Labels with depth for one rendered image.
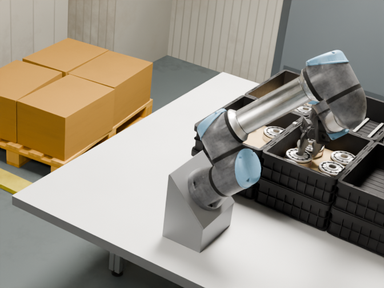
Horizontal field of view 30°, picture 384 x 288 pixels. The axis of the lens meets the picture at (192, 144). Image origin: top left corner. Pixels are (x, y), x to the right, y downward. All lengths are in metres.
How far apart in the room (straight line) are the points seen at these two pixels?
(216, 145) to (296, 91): 0.31
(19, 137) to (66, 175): 1.39
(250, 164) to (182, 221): 0.31
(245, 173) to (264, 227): 0.40
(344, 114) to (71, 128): 2.09
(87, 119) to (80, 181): 1.34
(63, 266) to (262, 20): 2.69
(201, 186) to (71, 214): 0.50
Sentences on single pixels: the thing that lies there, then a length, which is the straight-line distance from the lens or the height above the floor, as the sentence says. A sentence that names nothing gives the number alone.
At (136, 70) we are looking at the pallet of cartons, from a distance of 4.55.
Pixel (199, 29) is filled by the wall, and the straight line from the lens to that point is 5.71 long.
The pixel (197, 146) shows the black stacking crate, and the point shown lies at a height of 0.84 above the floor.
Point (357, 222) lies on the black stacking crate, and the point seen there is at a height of 0.81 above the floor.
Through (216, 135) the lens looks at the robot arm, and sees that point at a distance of 2.31.
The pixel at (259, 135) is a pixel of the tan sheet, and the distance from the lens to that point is 2.97.
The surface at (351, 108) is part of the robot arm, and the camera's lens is 2.21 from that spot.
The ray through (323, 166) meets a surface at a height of 0.86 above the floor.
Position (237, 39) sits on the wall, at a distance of 5.56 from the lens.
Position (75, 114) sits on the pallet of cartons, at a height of 0.39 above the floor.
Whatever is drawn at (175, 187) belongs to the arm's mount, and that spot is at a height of 0.91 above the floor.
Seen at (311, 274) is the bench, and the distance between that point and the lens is 2.47.
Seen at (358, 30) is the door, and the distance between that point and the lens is 5.10.
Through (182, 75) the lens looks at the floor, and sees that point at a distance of 5.58.
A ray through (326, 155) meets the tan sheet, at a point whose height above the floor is 0.83.
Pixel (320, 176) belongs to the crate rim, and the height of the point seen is 0.92.
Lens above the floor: 2.18
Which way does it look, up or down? 28 degrees down
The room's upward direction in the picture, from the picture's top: 7 degrees clockwise
